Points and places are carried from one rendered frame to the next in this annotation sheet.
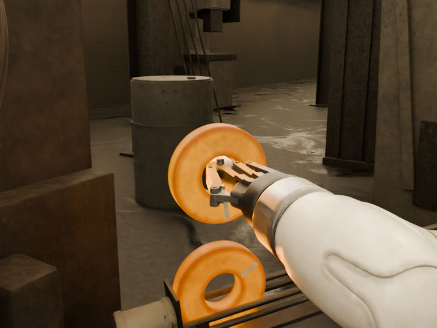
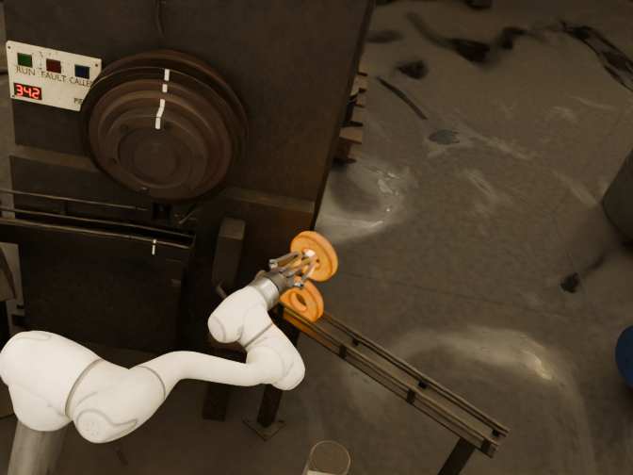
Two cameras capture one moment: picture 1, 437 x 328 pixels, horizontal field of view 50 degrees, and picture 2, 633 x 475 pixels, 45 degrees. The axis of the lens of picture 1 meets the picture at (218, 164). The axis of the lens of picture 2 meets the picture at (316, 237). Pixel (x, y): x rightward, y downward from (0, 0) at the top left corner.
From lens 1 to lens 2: 1.87 m
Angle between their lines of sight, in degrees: 51
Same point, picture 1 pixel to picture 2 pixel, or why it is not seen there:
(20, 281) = (225, 234)
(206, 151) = (305, 244)
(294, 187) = (258, 284)
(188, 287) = not seen: hidden behind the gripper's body
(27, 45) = (292, 140)
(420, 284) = (215, 324)
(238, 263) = (307, 297)
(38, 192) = (266, 203)
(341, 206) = (239, 297)
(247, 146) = (323, 255)
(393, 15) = not seen: outside the picture
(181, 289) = not seen: hidden behind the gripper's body
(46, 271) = (236, 237)
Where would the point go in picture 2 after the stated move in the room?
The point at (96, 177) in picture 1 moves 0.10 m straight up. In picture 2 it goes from (300, 211) to (307, 187)
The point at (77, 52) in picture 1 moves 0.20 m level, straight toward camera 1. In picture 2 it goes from (322, 150) to (275, 172)
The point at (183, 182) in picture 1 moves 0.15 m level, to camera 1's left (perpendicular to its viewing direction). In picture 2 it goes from (294, 247) to (270, 214)
